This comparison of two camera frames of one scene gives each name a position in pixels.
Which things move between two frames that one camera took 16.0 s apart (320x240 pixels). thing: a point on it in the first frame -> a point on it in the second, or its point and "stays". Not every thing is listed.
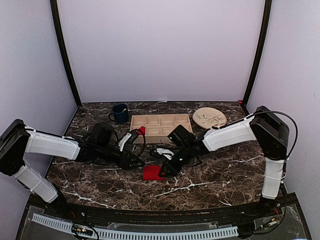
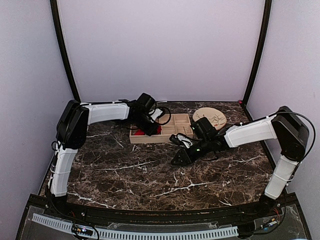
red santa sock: (152, 172) -> (159, 129)
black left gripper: (125, 162) -> (151, 131)
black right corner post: (261, 45) stays
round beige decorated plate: (206, 117) stays
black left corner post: (65, 50) stays
